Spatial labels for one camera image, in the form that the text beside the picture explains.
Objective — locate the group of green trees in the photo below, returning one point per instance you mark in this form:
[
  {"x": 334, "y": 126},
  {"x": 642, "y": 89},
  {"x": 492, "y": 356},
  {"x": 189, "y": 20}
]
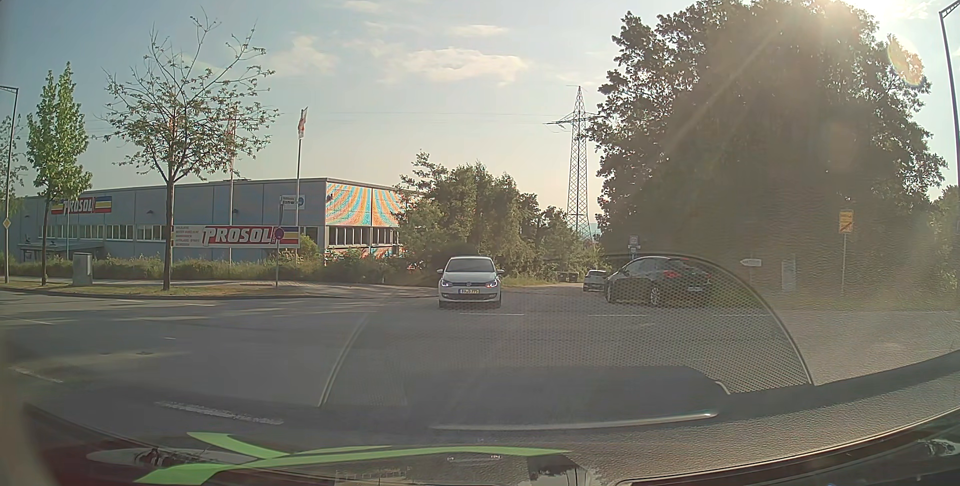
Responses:
[{"x": 480, "y": 216}]

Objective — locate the steel lattice pylon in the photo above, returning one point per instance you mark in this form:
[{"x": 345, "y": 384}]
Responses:
[{"x": 577, "y": 171}]

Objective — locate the small white car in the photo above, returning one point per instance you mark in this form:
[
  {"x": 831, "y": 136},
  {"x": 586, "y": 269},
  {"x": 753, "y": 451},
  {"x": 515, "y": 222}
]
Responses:
[{"x": 595, "y": 279}]

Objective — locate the black car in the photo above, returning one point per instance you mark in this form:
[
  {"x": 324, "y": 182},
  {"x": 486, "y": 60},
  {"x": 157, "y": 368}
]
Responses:
[{"x": 656, "y": 279}]

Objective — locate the round road sign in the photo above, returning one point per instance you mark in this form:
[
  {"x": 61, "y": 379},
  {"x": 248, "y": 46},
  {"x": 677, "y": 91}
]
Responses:
[{"x": 278, "y": 246}]

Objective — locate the car's own bonnet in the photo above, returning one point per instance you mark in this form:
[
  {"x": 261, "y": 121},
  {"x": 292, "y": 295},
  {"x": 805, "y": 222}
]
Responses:
[{"x": 450, "y": 463}]

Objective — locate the grey industrial building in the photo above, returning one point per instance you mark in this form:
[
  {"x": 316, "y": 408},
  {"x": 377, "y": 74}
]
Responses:
[{"x": 225, "y": 212}]

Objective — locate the hedge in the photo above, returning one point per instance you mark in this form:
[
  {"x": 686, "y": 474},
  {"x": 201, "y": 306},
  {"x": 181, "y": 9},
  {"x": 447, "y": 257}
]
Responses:
[{"x": 225, "y": 269}]

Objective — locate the white arrow sign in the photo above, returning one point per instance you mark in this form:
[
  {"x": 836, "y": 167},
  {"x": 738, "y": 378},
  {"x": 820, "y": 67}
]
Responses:
[{"x": 750, "y": 263}]

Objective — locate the large dark tree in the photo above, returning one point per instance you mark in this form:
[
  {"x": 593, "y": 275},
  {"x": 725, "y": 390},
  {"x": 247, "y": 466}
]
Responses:
[{"x": 757, "y": 140}]

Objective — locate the grey asphalt road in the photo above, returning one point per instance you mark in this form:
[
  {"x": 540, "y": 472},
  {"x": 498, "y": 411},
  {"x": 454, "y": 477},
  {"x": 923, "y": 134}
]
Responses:
[{"x": 225, "y": 351}]

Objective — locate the bare thin tree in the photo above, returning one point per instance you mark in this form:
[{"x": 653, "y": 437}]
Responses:
[{"x": 169, "y": 171}]

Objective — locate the road markings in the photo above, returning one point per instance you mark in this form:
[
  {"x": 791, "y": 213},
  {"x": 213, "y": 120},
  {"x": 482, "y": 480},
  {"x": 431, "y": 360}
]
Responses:
[{"x": 217, "y": 412}]

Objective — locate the yellow road sign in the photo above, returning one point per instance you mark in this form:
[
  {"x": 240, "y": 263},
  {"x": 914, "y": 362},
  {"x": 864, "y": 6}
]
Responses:
[{"x": 845, "y": 234}]

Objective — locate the grey street cabinet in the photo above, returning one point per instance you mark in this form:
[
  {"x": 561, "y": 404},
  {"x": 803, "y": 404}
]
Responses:
[{"x": 82, "y": 269}]

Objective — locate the green leafy slim tree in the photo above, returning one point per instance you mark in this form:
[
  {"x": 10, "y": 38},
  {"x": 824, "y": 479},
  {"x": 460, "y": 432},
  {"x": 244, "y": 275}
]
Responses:
[{"x": 55, "y": 140}]

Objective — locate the lamp post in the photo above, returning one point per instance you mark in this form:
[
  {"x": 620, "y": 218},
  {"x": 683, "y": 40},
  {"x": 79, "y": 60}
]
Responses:
[
  {"x": 951, "y": 80},
  {"x": 9, "y": 186}
]

